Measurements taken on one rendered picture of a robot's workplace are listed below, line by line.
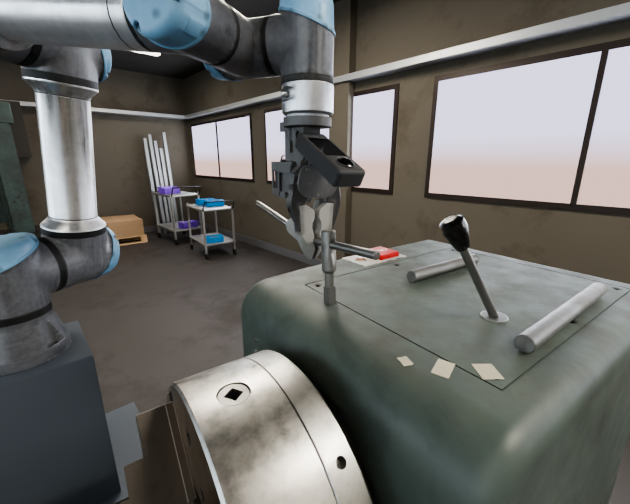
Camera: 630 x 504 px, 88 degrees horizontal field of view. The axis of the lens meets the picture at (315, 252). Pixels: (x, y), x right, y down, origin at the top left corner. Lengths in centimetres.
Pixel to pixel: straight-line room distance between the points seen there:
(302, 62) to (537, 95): 276
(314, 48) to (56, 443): 83
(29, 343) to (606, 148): 308
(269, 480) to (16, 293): 59
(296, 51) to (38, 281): 61
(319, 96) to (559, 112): 271
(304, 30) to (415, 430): 48
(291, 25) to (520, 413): 50
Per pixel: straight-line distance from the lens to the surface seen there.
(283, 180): 52
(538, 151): 311
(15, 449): 88
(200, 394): 39
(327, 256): 48
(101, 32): 53
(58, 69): 79
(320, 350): 44
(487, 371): 41
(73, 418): 87
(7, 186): 643
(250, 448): 34
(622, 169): 302
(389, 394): 37
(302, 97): 49
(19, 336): 81
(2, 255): 78
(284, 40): 51
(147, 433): 46
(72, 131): 81
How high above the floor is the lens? 147
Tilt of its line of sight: 16 degrees down
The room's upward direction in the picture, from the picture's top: straight up
